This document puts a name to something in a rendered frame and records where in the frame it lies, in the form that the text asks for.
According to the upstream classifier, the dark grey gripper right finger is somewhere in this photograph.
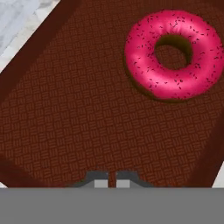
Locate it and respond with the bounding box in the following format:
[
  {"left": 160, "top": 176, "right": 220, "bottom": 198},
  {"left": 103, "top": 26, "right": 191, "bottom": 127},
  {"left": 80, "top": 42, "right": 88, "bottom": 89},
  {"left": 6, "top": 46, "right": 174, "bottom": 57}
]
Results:
[{"left": 115, "top": 171, "right": 155, "bottom": 189}]

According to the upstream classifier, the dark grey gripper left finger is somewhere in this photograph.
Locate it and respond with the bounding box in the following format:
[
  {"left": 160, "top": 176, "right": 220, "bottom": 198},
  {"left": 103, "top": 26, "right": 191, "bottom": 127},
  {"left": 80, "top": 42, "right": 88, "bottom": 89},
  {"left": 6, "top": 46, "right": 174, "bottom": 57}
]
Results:
[{"left": 70, "top": 171, "right": 109, "bottom": 189}]

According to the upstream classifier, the dark brown woven tray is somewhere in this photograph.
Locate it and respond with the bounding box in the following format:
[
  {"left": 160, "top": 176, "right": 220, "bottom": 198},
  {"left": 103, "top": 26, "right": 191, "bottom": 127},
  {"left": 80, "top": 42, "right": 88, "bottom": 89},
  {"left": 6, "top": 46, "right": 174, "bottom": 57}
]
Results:
[{"left": 0, "top": 0, "right": 224, "bottom": 189}]

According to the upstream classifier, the pink sprinkled doughnut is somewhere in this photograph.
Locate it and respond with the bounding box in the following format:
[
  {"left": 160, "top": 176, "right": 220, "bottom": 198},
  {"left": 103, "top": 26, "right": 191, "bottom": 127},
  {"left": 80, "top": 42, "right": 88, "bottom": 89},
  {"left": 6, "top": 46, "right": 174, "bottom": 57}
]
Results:
[{"left": 123, "top": 10, "right": 224, "bottom": 103}]

